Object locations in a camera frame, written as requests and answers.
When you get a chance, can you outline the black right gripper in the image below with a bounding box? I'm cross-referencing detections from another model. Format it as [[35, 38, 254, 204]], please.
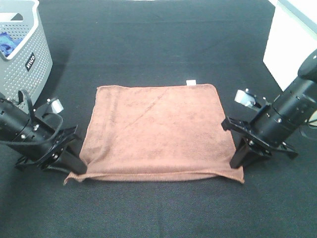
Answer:
[[221, 117, 298, 169]]

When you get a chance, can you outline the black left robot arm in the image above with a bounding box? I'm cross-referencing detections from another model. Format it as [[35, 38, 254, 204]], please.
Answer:
[[0, 90, 87, 175]]

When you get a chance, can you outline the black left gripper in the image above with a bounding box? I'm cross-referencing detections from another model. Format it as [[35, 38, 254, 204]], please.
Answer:
[[14, 126, 87, 175]]

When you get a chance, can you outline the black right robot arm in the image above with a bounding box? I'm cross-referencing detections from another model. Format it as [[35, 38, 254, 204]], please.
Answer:
[[221, 51, 317, 169]]

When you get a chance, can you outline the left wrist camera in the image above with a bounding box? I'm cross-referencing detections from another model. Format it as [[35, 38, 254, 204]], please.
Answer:
[[46, 98, 64, 114]]

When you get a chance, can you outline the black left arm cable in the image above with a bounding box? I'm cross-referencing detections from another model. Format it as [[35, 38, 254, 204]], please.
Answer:
[[0, 89, 64, 145]]

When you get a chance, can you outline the brown towel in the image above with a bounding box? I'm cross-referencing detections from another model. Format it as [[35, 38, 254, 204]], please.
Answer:
[[67, 84, 244, 182]]

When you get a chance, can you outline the white bin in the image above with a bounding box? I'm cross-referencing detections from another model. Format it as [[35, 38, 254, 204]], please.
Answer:
[[263, 0, 317, 90]]

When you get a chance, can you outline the grey perforated laundry basket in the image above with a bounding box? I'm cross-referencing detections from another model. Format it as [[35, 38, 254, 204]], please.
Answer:
[[0, 0, 53, 103]]

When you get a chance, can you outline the blue towel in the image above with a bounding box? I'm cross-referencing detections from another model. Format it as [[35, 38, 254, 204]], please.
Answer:
[[0, 32, 21, 57]]

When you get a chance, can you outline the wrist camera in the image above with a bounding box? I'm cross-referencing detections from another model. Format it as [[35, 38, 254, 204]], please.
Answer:
[[46, 98, 64, 114], [234, 88, 267, 111]]

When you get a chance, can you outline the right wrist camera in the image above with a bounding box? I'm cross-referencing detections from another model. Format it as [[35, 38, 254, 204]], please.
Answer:
[[234, 88, 267, 111]]

